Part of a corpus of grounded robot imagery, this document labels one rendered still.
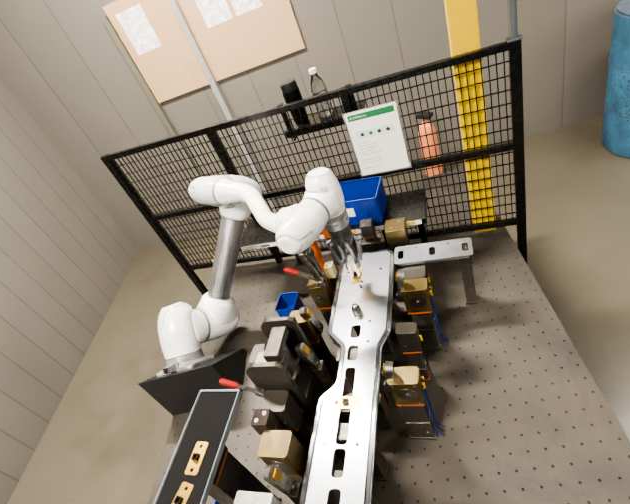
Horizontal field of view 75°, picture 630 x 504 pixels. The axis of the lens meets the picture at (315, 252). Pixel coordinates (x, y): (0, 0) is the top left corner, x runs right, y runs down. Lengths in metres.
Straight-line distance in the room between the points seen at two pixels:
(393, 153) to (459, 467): 1.19
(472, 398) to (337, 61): 2.76
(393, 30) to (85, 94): 2.56
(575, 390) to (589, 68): 3.06
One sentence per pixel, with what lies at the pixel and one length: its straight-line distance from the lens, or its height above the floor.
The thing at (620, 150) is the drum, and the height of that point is 0.06.
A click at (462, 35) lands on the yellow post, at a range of 1.71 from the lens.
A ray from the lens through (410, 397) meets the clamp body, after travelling 1.30.
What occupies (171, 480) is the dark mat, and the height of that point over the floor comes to 1.16.
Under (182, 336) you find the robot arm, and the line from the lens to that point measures 1.81.
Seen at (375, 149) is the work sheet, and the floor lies 1.27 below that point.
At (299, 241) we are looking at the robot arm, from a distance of 1.15.
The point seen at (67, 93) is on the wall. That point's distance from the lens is 4.24.
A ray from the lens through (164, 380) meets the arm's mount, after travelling 1.81.
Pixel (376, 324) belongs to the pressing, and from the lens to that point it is 1.44.
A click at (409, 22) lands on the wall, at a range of 3.61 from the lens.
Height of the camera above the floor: 2.10
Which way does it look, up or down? 37 degrees down
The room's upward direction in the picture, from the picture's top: 24 degrees counter-clockwise
